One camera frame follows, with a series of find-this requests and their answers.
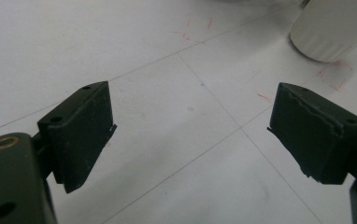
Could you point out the white cup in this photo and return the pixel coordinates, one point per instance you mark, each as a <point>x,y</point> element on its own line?
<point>332,28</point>

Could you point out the white table mat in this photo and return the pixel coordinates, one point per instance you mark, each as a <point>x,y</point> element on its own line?
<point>179,140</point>

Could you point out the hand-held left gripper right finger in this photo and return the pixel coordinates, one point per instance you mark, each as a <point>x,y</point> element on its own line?
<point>313,140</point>

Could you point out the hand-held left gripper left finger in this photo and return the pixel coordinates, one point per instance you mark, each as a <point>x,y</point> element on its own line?
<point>80,133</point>

